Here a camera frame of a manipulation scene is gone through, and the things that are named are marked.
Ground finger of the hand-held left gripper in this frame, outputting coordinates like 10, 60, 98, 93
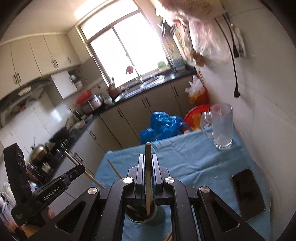
59, 164, 86, 186

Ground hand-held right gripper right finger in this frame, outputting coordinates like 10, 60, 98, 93
151, 155, 266, 241

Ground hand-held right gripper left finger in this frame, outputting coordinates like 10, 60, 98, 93
26, 154, 147, 241

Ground dark round utensil holder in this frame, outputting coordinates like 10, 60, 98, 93
125, 204, 160, 225

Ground gas stove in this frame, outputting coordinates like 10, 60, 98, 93
26, 137, 75, 178

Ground stainless kettle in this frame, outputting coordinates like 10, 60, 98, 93
29, 138, 50, 166

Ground blue table cloth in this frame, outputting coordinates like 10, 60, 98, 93
91, 126, 272, 241

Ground black wok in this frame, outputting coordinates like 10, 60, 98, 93
48, 126, 70, 149

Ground white plastic bag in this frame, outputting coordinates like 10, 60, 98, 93
0, 183, 17, 233

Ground blue plastic bag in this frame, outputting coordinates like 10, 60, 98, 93
140, 111, 185, 145

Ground red plastic basin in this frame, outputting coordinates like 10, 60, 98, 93
184, 105, 212, 132

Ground beige base cabinets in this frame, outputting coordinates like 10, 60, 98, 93
55, 75, 208, 183

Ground steel rice cooker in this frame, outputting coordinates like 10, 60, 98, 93
81, 94, 104, 112

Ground red colander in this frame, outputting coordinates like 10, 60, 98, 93
76, 90, 92, 105

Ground clear glass mug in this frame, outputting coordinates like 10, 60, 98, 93
200, 103, 234, 151

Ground range hood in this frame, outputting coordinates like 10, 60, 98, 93
0, 77, 53, 127

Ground dark red pot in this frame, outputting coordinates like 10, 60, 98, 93
107, 82, 122, 99

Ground orange trash bin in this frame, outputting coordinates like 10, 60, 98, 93
188, 88, 208, 105

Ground steel sink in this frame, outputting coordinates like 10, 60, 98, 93
125, 75, 166, 93

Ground clear bin liner bag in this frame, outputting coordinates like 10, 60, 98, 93
184, 75, 204, 98

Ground metal faucet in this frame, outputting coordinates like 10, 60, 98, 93
135, 69, 146, 86

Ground black kitchen countertop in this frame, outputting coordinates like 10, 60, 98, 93
46, 68, 197, 163

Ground black smartphone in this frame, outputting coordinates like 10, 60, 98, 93
231, 168, 266, 222

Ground kitchen window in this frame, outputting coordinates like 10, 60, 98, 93
77, 0, 176, 88

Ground hanging plastic bags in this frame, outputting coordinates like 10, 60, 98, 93
154, 0, 232, 68

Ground open wall cabinet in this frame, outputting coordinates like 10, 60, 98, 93
50, 69, 84, 100

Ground beige wall cabinets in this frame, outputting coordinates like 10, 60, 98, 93
0, 32, 83, 89

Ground black power cable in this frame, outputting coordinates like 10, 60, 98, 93
215, 17, 241, 98
222, 13, 240, 58

